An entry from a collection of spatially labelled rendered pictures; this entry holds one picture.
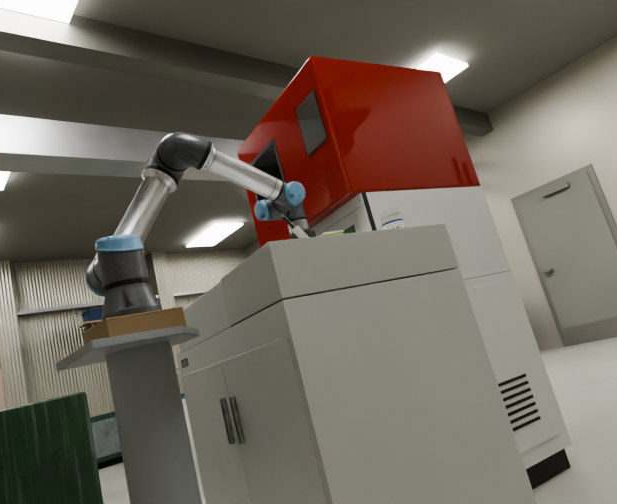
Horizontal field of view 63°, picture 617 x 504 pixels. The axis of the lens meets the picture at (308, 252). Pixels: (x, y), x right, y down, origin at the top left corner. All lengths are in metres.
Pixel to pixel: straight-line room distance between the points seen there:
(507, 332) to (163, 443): 1.45
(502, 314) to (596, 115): 5.54
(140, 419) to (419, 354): 0.72
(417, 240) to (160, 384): 0.81
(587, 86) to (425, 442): 6.65
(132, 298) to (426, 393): 0.80
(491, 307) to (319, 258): 1.07
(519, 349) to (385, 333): 1.00
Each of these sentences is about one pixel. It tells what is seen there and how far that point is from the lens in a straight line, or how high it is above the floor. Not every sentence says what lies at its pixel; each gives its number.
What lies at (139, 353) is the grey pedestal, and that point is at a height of 0.78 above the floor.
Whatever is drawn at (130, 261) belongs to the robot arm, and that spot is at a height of 1.02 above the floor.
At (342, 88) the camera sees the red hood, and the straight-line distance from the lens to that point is 2.14.
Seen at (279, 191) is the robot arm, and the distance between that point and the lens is 1.67.
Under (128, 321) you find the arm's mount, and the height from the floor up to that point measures 0.86.
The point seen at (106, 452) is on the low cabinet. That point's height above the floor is 0.19.
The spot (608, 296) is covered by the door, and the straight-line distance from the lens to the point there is 7.40.
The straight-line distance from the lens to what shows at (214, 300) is 1.61.
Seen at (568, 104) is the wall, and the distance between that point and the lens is 7.70.
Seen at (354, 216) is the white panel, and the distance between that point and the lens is 1.96.
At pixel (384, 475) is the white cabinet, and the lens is 1.31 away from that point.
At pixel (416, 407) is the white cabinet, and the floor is 0.48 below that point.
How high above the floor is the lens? 0.66
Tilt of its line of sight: 12 degrees up
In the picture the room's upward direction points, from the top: 15 degrees counter-clockwise
